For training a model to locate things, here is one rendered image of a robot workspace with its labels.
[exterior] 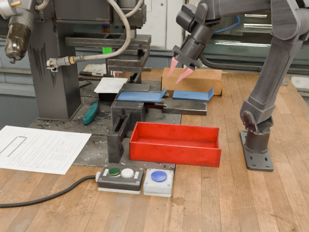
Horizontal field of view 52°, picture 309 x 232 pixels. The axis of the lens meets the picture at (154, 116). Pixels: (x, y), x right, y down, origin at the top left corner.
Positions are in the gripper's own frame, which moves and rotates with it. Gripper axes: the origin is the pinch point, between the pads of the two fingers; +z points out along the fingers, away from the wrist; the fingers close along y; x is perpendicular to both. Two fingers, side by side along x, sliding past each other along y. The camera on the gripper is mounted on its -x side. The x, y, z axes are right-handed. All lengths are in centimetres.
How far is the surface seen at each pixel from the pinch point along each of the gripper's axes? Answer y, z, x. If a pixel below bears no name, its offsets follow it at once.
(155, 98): 1.7, 8.3, 1.7
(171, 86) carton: -3.6, 10.1, -24.8
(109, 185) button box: 2.6, 20.8, 36.7
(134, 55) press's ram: 14.2, -1.4, 5.0
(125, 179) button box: -0.1, 17.8, 35.3
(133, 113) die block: 5.5, 14.4, 7.8
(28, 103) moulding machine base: 60, 80, -70
